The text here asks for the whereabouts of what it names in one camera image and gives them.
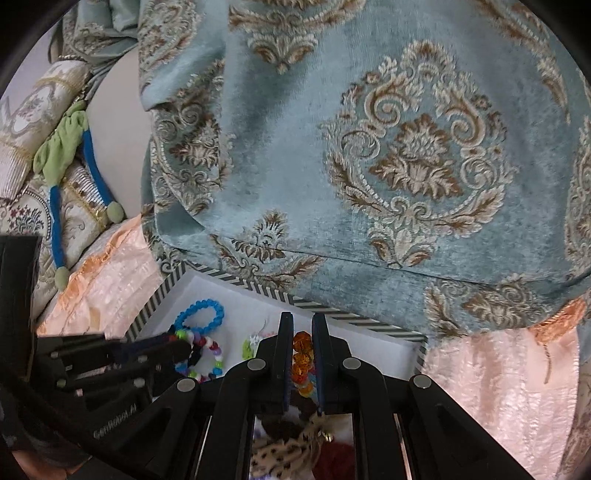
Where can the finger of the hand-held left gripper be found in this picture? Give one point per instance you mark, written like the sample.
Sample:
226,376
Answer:
78,348
171,356

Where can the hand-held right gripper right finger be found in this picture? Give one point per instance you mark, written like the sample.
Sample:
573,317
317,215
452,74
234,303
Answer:
319,364

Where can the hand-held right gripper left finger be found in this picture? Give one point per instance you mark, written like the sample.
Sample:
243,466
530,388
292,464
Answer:
287,364

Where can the white box with striped rim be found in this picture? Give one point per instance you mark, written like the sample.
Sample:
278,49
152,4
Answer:
378,355

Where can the green and white bead trinket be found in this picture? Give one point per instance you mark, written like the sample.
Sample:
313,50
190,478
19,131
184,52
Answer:
249,348

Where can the leopard print scrunchie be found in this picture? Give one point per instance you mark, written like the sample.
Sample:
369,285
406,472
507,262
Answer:
281,454

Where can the red velvet scrunchie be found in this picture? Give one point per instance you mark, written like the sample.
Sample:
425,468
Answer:
334,461

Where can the peach plush blanket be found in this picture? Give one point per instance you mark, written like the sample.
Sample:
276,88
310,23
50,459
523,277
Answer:
485,383

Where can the cream embroidered cushion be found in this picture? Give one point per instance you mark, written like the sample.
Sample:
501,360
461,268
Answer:
27,115

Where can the teal damask cushion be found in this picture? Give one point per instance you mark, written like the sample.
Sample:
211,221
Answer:
286,161

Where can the teal satin cloth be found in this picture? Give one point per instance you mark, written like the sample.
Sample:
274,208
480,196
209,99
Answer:
101,27

